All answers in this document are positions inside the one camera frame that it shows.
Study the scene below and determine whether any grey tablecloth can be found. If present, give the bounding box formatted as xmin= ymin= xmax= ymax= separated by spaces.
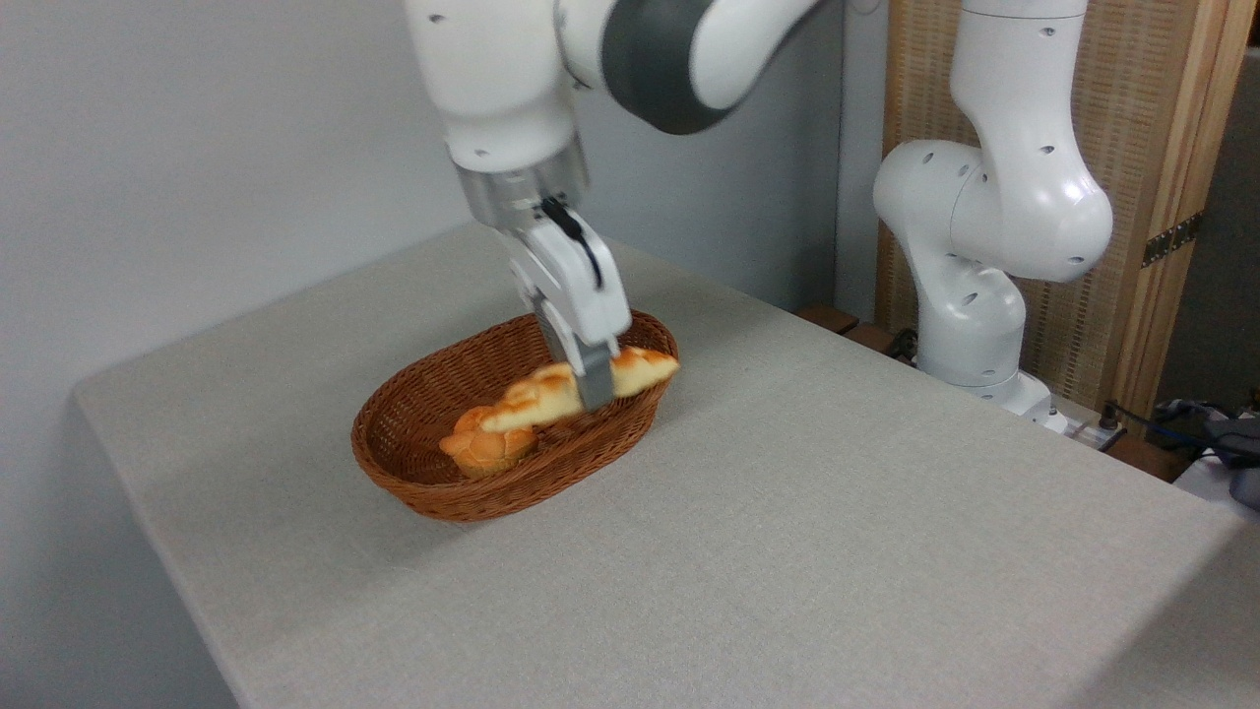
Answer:
xmin=71 ymin=217 xmax=1260 ymax=709

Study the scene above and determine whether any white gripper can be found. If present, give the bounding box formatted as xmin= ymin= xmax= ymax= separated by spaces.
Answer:
xmin=506 ymin=218 xmax=633 ymax=413

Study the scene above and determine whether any long braided bread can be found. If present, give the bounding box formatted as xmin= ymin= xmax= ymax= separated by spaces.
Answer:
xmin=478 ymin=346 xmax=681 ymax=435

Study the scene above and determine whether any brown oval wicker basket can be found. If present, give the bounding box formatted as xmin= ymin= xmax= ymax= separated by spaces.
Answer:
xmin=350 ymin=310 xmax=679 ymax=522

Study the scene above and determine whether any metal screen hinge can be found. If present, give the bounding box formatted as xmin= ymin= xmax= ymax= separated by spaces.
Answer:
xmin=1142 ymin=212 xmax=1204 ymax=269

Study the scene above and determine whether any brown wooden base board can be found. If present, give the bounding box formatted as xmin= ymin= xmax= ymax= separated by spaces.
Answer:
xmin=795 ymin=302 xmax=918 ymax=363

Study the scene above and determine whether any black power cable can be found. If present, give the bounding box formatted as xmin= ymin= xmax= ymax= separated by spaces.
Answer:
xmin=1095 ymin=399 xmax=1260 ymax=464

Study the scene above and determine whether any grey device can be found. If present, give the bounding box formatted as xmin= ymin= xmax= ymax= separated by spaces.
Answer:
xmin=1203 ymin=418 xmax=1260 ymax=511

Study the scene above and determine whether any wooden folding screen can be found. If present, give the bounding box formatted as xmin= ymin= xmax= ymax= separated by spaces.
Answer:
xmin=876 ymin=0 xmax=1260 ymax=426

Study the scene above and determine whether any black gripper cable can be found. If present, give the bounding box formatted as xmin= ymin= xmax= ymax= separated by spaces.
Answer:
xmin=539 ymin=196 xmax=604 ymax=290

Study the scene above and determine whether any round flower-shaped bread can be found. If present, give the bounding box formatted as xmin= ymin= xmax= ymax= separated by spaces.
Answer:
xmin=439 ymin=405 xmax=539 ymax=480

